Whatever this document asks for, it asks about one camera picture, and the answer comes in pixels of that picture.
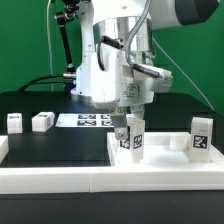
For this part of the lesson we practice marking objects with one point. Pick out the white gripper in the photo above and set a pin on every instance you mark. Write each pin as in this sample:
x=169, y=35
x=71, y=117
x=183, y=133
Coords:
x=118, y=86

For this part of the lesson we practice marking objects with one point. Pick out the white square table top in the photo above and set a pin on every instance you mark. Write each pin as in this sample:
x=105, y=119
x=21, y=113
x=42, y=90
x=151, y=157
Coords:
x=160, y=148

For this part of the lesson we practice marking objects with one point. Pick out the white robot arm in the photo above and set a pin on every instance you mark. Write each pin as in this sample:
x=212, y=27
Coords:
x=127, y=25

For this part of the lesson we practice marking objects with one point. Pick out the white fiducial marker sheet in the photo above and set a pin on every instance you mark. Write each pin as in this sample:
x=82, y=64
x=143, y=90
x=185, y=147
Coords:
x=83, y=120

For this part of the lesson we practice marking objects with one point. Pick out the white U-shaped workspace fence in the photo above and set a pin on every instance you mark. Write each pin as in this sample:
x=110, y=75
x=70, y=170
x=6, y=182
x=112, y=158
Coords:
x=136, y=177

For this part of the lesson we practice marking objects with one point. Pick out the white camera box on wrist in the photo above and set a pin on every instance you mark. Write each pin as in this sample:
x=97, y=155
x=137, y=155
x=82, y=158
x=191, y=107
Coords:
x=153, y=78

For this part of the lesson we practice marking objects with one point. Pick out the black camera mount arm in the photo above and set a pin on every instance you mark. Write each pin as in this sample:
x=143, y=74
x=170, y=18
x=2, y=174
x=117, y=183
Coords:
x=62, y=18

